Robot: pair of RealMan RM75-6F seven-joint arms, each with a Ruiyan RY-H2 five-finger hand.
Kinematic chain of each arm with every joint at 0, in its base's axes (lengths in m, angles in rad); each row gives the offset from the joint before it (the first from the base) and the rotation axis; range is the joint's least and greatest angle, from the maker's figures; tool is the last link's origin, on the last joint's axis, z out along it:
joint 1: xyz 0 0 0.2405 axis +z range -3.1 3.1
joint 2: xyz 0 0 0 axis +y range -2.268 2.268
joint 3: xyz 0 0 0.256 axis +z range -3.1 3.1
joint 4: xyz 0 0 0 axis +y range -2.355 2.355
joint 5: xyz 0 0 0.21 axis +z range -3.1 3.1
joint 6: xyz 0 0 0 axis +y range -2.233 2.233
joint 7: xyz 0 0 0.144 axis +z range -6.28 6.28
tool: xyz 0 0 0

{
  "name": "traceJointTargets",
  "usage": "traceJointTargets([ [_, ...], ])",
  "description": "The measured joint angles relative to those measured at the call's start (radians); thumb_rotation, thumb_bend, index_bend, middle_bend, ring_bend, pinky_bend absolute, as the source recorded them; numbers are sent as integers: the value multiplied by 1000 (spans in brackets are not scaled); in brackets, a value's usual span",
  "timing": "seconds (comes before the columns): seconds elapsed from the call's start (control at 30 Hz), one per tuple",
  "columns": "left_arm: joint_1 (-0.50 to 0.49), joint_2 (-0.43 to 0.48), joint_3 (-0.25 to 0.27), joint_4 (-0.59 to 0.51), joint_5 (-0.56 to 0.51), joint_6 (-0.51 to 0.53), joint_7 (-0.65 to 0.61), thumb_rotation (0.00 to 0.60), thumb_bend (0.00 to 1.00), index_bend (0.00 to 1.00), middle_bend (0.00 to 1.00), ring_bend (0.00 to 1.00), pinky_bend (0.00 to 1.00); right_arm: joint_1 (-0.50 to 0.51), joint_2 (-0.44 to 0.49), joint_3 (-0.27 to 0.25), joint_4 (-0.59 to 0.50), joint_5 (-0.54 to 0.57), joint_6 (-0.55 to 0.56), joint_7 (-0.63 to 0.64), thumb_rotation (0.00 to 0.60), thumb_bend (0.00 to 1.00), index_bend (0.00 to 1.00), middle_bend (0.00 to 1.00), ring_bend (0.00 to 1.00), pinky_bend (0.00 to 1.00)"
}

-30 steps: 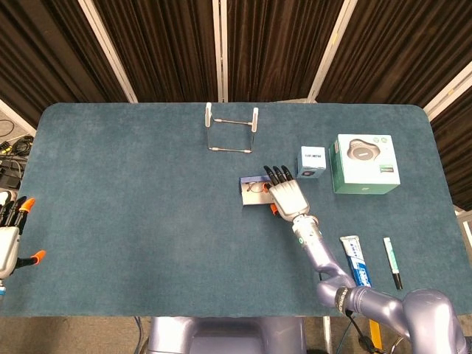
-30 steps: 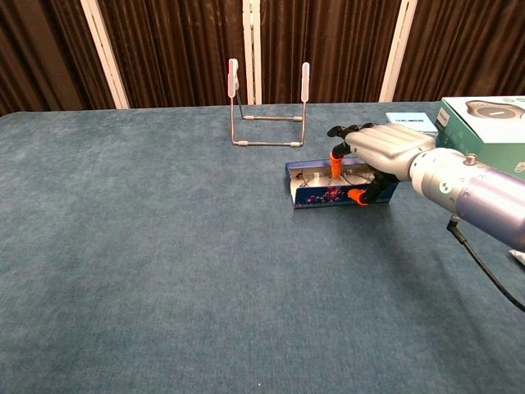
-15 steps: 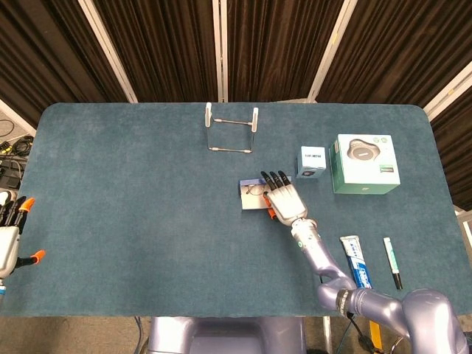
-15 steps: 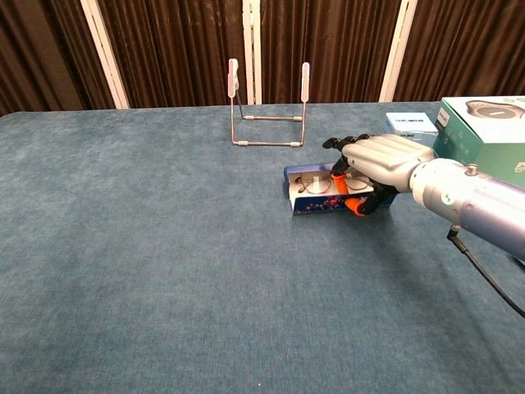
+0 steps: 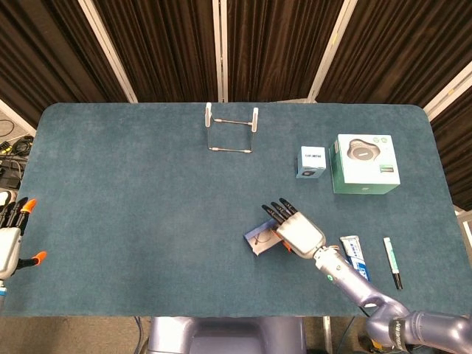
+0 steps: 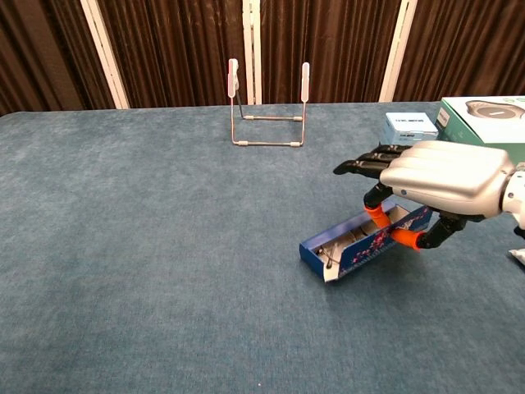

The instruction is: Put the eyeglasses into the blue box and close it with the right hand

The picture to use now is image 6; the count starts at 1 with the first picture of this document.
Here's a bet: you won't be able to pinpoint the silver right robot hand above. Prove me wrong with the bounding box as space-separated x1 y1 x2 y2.
332 140 516 251

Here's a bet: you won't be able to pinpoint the thin-framed eyeglasses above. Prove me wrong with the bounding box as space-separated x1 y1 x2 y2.
313 223 381 268

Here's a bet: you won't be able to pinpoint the large green speaker box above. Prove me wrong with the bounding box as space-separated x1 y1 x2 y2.
434 94 525 144

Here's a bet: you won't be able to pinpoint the small light blue box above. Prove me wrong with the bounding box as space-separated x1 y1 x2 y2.
381 111 440 145

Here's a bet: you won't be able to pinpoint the dark brown curtain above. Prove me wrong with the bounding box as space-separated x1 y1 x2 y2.
0 0 525 118

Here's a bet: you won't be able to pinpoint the blue table cloth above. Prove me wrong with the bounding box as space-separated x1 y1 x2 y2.
0 101 525 394

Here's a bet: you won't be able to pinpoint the white frame post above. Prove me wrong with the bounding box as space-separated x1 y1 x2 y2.
377 0 418 103
242 0 263 106
80 0 130 110

